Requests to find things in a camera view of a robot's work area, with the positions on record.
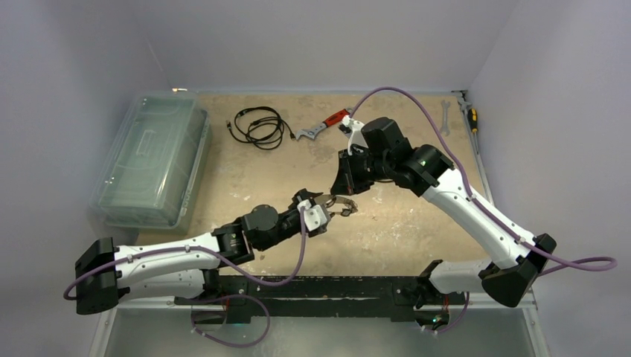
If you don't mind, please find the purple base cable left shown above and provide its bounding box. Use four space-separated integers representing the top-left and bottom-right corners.
189 293 271 349

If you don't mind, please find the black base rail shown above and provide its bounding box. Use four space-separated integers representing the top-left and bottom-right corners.
174 275 465 324

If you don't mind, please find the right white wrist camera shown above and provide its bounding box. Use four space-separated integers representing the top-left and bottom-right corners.
339 115 368 156

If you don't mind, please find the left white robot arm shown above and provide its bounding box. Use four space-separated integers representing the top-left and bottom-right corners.
63 189 333 315

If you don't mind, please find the clear plastic storage box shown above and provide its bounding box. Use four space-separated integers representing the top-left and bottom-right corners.
91 91 212 234

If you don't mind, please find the silver open-end wrench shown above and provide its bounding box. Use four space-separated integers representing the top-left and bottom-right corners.
440 100 450 137

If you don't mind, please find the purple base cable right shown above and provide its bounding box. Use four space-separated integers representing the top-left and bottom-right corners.
419 293 470 337

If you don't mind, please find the red handled adjustable wrench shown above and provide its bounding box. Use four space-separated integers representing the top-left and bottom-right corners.
295 107 352 141

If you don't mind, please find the aluminium frame rail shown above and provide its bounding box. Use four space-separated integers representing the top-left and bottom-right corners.
468 292 536 309

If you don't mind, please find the tangled black cable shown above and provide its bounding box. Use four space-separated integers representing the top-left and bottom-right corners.
225 106 297 151

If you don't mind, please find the large metal key ring plate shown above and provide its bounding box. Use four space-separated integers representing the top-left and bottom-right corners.
314 194 359 217

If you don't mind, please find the yellow black screwdriver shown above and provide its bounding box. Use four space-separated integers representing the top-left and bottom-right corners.
458 92 479 155

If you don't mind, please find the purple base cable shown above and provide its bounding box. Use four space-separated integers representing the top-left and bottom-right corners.
189 293 271 349
419 293 470 337

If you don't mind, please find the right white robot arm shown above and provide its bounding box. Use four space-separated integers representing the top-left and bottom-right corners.
330 116 557 307

